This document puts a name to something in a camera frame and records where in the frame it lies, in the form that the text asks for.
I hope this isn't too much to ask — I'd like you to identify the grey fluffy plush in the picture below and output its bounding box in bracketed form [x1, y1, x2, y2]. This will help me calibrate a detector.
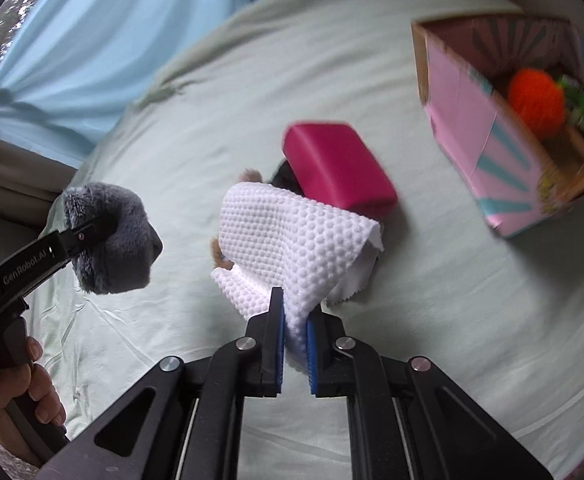
[63, 182, 163, 295]

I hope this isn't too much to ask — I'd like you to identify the white dotted cloth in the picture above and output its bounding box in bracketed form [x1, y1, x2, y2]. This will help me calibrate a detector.
[211, 182, 384, 370]

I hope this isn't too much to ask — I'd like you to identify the brown plush toy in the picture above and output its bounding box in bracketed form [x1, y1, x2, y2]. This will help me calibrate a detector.
[209, 168, 264, 271]

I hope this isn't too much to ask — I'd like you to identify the magenta leather pouch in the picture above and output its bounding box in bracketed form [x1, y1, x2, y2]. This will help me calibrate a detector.
[282, 122, 398, 220]

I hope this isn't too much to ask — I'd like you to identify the person's left hand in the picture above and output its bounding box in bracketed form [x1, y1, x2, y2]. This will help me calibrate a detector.
[0, 337, 66, 466]

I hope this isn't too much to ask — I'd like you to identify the brown curtain left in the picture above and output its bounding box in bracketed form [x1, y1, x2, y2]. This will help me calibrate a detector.
[0, 140, 76, 262]

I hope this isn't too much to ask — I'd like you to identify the black fabric item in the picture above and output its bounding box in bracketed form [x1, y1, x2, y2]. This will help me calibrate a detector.
[269, 159, 304, 196]

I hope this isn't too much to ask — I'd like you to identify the light blue hanging sheet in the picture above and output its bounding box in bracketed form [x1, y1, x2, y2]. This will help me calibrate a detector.
[0, 0, 255, 168]

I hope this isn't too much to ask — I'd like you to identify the pale green bed sheet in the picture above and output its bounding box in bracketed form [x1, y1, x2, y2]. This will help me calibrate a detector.
[28, 0, 584, 479]

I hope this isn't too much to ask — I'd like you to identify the pink cardboard box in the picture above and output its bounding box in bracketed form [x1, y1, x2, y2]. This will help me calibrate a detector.
[411, 12, 584, 237]

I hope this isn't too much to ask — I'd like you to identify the orange yarn ball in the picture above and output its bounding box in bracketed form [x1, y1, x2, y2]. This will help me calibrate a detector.
[507, 68, 566, 141]

